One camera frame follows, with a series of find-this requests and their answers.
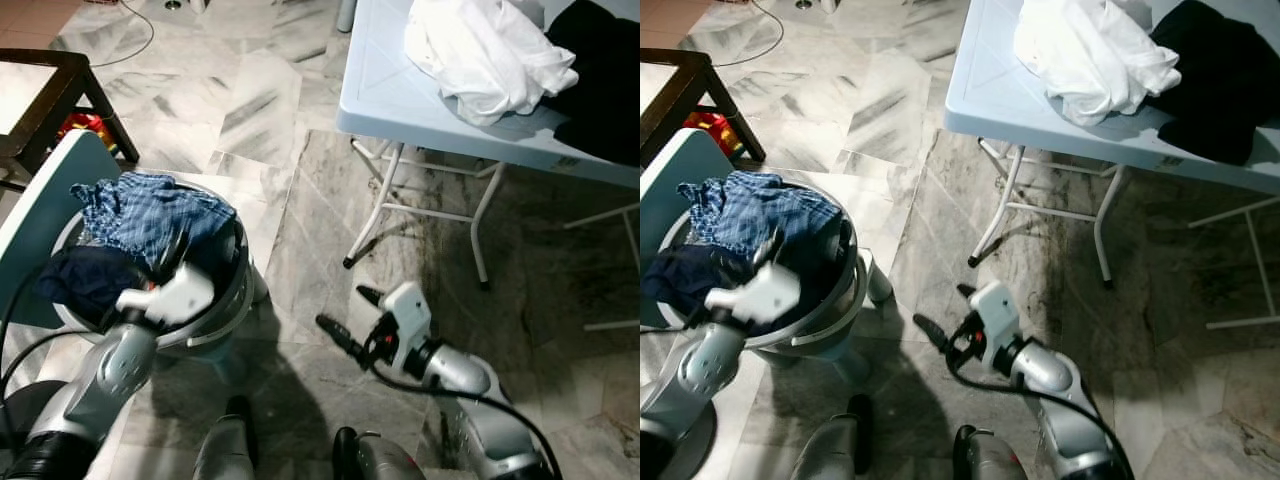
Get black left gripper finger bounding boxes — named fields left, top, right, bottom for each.
left=160, top=228, right=191, bottom=281
left=752, top=228, right=786, bottom=271

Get blue plaid shorts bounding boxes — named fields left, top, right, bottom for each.
left=680, top=170, right=846, bottom=266
left=70, top=170, right=236, bottom=281

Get white garment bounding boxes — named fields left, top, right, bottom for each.
left=1013, top=0, right=1183, bottom=126
left=403, top=0, right=579, bottom=126

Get grey round laundry basket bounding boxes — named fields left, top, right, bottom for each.
left=50, top=180, right=256, bottom=351
left=655, top=180, right=881, bottom=351

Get dark navy garment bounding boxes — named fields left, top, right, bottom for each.
left=35, top=245, right=151, bottom=321
left=642, top=245, right=761, bottom=321

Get robot right leg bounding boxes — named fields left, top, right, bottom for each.
left=333, top=428, right=426, bottom=480
left=953, top=425, right=1036, bottom=480

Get robot leg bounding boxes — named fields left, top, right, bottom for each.
left=790, top=395, right=876, bottom=480
left=333, top=428, right=426, bottom=480
left=953, top=425, right=1036, bottom=480
left=195, top=395, right=258, bottom=480

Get pale teal plastic panel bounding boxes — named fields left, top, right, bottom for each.
left=0, top=130, right=121, bottom=331
left=640, top=128, right=736, bottom=331

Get red yellow toy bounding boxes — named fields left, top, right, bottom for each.
left=685, top=110, right=741, bottom=156
left=58, top=112, right=116, bottom=151

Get dark wooden table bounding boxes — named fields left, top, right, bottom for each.
left=0, top=48, right=141, bottom=191
left=640, top=48, right=769, bottom=166

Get robot left leg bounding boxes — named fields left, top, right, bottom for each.
left=195, top=395, right=258, bottom=480
left=790, top=395, right=876, bottom=480

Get pale blue folding table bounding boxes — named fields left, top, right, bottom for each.
left=335, top=0, right=641, bottom=291
left=945, top=0, right=1280, bottom=331

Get black garment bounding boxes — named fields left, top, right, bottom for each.
left=1145, top=0, right=1280, bottom=166
left=545, top=0, right=641, bottom=166

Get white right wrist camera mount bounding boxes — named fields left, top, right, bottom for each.
left=378, top=282, right=433, bottom=361
left=968, top=282, right=1021, bottom=351

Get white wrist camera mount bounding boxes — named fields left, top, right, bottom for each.
left=968, top=282, right=1021, bottom=351
left=378, top=282, right=433, bottom=361
left=705, top=262, right=801, bottom=326
left=115, top=262, right=216, bottom=326

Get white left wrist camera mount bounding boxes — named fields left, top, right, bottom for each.
left=115, top=262, right=216, bottom=326
left=705, top=262, right=801, bottom=326

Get thin grey floor cable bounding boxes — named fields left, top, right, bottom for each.
left=90, top=0, right=156, bottom=69
left=715, top=0, right=786, bottom=69

